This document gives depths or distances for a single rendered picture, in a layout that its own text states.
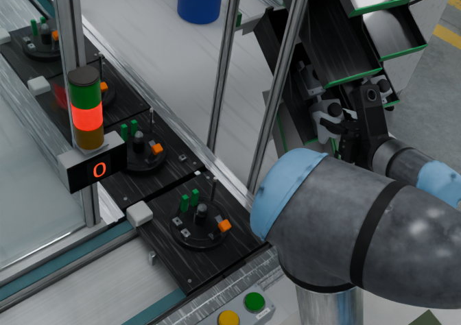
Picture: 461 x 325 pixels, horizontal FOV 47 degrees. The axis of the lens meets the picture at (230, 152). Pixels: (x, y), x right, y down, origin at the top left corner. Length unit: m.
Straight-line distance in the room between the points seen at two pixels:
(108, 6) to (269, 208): 1.55
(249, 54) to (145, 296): 0.97
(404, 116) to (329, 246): 2.68
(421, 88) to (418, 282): 2.95
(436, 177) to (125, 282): 0.69
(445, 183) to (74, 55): 0.61
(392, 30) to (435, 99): 2.23
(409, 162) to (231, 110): 0.84
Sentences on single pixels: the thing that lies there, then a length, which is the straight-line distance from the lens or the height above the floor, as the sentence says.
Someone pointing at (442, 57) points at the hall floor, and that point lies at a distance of 3.77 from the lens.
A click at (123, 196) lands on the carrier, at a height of 0.97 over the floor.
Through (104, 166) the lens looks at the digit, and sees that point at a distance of 1.03.
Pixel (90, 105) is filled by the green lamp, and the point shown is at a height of 1.37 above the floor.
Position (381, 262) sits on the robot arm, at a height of 1.58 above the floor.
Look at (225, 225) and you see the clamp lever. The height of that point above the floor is 1.07.
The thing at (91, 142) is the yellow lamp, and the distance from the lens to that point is 0.97.
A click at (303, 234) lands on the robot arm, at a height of 1.55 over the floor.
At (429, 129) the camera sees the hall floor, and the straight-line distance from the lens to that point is 3.19.
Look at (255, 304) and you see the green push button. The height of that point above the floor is 0.97.
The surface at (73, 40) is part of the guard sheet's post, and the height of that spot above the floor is 1.46.
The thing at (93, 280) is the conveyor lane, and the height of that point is 0.92.
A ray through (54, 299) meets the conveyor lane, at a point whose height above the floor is 0.92.
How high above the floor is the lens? 2.00
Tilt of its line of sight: 48 degrees down
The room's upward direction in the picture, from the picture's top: 11 degrees clockwise
